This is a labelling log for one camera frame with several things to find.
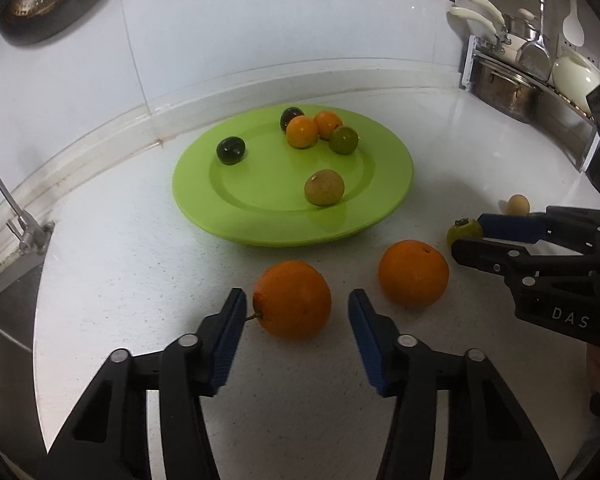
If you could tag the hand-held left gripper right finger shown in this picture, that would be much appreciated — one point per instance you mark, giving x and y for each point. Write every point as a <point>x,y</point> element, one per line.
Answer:
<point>370,340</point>

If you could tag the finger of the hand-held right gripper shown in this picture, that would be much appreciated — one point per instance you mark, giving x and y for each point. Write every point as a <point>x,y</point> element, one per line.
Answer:
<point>485,255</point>
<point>510,227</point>

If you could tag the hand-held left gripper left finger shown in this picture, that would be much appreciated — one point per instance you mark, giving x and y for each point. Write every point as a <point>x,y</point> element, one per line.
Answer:
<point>227,340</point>

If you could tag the green fruit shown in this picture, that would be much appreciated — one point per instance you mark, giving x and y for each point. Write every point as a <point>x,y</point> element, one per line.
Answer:
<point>343,140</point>
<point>462,230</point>

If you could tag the orange with stem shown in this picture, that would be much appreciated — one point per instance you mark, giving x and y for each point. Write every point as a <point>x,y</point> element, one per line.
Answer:
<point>292,300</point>

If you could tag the green plate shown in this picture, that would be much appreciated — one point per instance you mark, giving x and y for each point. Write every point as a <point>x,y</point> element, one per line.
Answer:
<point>260,195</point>

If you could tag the dark plum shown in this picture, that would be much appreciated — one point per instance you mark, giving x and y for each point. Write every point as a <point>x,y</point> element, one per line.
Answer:
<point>231,150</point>
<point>289,116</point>

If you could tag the small orange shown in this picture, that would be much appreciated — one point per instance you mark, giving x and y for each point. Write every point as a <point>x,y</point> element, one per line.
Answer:
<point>301,131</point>
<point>330,121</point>

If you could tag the stainless steel pot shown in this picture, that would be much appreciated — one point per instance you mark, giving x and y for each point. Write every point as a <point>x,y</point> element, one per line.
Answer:
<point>502,87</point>

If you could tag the white ceramic pitcher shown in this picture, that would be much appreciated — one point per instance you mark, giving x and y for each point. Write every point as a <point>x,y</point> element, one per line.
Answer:
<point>575,75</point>

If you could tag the metal spatula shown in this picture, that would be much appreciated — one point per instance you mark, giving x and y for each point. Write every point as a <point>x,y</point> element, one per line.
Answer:
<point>535,57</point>

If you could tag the metal dish rack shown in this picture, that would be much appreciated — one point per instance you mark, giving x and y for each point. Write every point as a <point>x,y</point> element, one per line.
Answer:
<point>467,60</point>

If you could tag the steel utensil holder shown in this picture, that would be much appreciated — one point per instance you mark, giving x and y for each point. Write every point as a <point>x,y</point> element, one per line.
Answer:
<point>517,25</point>

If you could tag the white rice paddle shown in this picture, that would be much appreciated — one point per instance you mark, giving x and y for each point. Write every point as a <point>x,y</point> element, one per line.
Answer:
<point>573,25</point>

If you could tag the stainless steel sink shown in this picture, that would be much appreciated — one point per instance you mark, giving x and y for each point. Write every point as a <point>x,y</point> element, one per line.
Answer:
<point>5,310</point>

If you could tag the slim gooseneck faucet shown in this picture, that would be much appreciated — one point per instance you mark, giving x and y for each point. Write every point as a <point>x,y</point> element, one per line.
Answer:
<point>27,232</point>

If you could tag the black frying pan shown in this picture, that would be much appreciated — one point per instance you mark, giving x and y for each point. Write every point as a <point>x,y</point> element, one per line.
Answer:
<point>85,5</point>

